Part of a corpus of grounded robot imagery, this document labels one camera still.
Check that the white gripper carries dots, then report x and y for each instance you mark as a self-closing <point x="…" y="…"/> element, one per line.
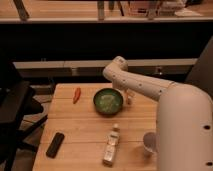
<point x="129" y="94"/>

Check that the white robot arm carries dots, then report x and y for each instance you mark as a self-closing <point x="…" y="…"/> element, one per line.
<point x="184" y="118"/>

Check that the green ceramic bowl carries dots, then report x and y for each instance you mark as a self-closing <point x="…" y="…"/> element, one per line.
<point x="108" y="101"/>

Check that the white paper cup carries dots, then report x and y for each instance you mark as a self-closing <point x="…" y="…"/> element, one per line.
<point x="149" y="144"/>

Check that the orange chili pepper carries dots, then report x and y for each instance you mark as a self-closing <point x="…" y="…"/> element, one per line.
<point x="77" y="95"/>

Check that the black remote control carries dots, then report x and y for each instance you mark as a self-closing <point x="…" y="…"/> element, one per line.
<point x="55" y="145"/>

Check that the black office chair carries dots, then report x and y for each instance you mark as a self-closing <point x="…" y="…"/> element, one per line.
<point x="16" y="101"/>

